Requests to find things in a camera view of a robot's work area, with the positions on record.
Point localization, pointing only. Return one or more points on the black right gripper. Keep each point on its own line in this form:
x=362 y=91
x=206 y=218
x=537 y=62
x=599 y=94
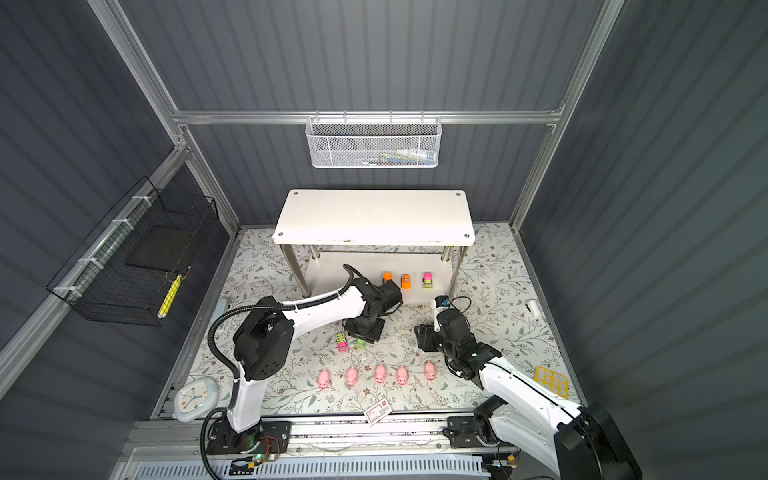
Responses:
x=425 y=337

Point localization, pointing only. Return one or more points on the white wire basket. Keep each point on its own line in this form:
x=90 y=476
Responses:
x=388 y=145

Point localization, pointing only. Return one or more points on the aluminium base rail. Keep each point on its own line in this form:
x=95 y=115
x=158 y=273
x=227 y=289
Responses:
x=302 y=434

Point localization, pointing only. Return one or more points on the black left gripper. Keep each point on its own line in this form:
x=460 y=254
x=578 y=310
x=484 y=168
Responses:
x=374 y=338

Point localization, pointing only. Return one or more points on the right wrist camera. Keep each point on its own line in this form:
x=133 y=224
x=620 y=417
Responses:
x=442 y=302

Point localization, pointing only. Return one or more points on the pink toy pig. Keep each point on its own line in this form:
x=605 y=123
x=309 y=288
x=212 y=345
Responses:
x=380 y=374
x=324 y=379
x=430 y=371
x=402 y=376
x=351 y=377

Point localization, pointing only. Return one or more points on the white two-tier shelf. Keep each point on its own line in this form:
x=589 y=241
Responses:
x=375 y=231

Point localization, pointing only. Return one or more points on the black wire basket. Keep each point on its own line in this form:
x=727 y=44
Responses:
x=125 y=274

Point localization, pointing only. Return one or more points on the yellow green marker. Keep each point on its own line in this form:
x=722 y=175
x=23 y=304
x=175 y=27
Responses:
x=169 y=297

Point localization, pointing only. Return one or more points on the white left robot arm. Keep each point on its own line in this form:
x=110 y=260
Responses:
x=263 y=340

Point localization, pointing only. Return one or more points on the red white card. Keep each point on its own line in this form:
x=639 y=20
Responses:
x=377 y=412

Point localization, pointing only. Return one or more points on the yellow plastic grid tray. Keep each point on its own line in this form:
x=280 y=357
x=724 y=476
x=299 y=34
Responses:
x=552 y=381

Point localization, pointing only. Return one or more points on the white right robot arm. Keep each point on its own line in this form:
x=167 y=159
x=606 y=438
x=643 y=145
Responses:
x=572 y=440

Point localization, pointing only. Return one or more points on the white round wall clock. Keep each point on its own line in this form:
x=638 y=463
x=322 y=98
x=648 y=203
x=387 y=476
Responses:
x=196 y=398

